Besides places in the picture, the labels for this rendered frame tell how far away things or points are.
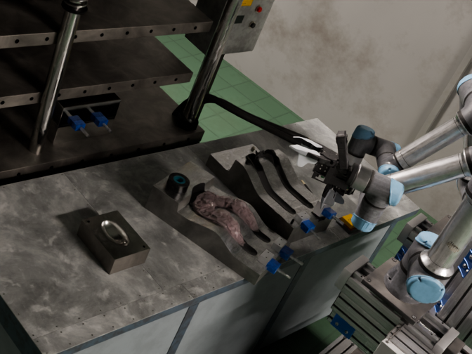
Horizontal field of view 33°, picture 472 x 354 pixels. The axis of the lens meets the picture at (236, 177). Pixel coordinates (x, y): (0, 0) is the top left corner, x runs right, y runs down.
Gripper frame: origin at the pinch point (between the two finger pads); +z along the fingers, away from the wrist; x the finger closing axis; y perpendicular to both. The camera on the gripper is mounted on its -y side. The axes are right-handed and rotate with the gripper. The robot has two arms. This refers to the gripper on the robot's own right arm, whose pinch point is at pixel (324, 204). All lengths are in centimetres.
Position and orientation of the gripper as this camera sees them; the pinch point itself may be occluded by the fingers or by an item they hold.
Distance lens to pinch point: 315.9
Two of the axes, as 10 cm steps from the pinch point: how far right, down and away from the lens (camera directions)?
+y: 6.8, 5.1, -5.2
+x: 6.4, -0.7, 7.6
